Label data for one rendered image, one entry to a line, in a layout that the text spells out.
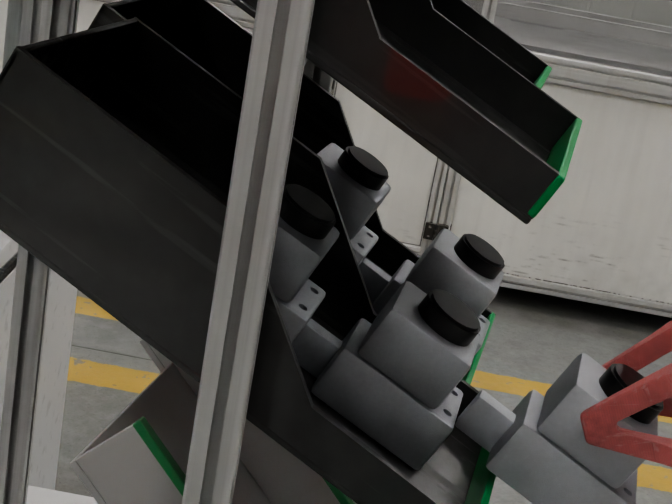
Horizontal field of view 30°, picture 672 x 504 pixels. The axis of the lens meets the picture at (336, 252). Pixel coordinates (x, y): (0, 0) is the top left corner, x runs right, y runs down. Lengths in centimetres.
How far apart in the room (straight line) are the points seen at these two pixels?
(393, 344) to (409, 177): 378
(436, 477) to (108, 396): 275
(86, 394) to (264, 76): 289
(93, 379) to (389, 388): 286
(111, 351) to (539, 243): 162
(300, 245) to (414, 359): 7
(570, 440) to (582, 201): 385
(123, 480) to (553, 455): 20
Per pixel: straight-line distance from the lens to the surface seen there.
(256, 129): 48
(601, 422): 56
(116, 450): 59
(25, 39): 203
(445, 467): 62
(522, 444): 58
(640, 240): 448
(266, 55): 47
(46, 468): 240
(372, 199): 71
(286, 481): 71
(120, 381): 343
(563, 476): 58
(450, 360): 57
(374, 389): 59
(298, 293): 60
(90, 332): 370
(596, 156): 437
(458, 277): 71
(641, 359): 60
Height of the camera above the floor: 148
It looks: 18 degrees down
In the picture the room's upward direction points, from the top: 10 degrees clockwise
